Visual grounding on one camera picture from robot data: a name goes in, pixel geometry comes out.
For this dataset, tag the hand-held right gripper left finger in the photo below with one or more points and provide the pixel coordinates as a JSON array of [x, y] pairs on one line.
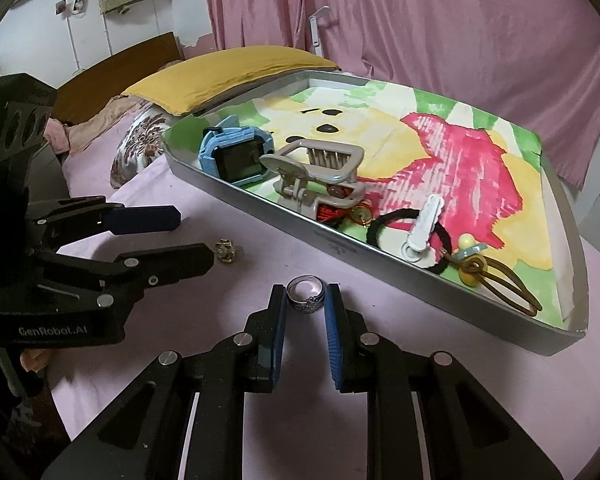
[[278, 340]]

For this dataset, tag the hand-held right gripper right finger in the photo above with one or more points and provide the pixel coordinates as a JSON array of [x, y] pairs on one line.
[[332, 340]]

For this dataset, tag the yellow pillow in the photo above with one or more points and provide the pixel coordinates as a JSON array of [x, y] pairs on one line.
[[220, 75]]

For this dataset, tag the person's left hand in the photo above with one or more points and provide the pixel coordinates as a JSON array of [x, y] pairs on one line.
[[35, 360]]

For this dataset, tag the white hair clip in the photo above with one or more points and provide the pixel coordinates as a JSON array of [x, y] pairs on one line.
[[425, 225]]

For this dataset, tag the floral patterned pillow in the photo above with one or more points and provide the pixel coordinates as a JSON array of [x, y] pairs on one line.
[[140, 140]]

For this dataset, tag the grey shallow tray box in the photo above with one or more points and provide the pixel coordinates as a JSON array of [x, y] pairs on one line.
[[330, 247]]

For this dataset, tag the beige hair claw clip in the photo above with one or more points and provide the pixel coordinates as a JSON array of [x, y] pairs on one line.
[[285, 165]]

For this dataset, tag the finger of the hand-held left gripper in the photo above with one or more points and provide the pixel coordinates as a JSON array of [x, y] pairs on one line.
[[145, 217], [180, 262]]

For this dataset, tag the wall socket with charger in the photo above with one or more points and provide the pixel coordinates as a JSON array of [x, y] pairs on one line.
[[75, 2]]

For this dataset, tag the gold earrings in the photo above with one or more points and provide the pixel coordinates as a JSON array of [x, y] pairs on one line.
[[362, 215]]

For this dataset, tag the pink curtain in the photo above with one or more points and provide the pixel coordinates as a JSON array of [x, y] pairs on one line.
[[430, 25]]

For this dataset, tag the blue digital watch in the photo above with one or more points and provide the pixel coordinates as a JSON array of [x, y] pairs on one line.
[[235, 160]]

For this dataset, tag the pink blanket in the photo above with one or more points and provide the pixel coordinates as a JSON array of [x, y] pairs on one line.
[[420, 340]]

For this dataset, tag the wooden headboard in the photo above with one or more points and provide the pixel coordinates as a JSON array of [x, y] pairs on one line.
[[110, 70]]

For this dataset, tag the colourful painted paper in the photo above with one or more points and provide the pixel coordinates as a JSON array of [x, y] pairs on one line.
[[460, 160]]

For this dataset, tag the beige pink crumpled cloth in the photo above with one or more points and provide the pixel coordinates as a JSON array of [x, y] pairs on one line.
[[90, 130]]

